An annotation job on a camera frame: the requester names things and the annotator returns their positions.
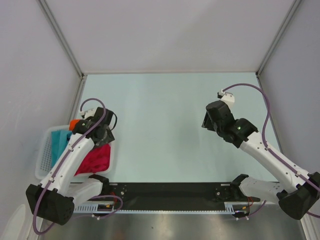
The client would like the magenta t shirt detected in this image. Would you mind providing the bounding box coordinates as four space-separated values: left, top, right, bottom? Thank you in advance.
74 144 111 176

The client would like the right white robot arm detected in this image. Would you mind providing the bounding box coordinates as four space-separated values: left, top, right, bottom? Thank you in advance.
202 100 320 220

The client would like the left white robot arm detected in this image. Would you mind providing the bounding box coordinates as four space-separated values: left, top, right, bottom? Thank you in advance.
25 107 115 226

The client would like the orange t shirt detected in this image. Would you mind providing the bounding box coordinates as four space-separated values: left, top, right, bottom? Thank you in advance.
68 119 80 131

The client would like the teal t shirt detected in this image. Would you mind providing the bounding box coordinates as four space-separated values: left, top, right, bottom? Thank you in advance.
51 129 72 168

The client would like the white plastic basket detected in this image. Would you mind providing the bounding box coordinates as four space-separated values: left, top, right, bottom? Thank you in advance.
35 125 115 181

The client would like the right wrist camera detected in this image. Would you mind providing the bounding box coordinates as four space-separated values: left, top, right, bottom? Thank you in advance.
217 89 235 109

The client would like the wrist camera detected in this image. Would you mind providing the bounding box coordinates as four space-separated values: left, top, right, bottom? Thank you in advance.
217 89 235 109
79 107 97 119

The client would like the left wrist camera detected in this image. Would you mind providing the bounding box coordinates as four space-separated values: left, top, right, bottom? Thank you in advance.
79 107 97 119

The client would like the left white cable duct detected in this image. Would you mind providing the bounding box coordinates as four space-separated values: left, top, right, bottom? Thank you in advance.
73 203 115 214

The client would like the white cable duct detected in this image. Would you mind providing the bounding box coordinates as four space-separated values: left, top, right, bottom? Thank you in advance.
224 202 251 215
73 203 115 214

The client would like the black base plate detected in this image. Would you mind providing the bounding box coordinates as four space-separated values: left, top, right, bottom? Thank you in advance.
102 182 248 212

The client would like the right white cable duct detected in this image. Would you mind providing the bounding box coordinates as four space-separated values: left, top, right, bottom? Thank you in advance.
224 202 251 215

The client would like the left aluminium corner post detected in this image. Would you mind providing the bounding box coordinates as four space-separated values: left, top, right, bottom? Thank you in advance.
36 0 84 79

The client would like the aluminium corner post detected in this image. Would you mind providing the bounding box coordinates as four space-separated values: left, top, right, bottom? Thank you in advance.
255 0 304 79
36 0 84 79

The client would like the right aluminium corner post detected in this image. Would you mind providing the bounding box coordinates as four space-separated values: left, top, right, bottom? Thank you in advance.
255 0 304 79

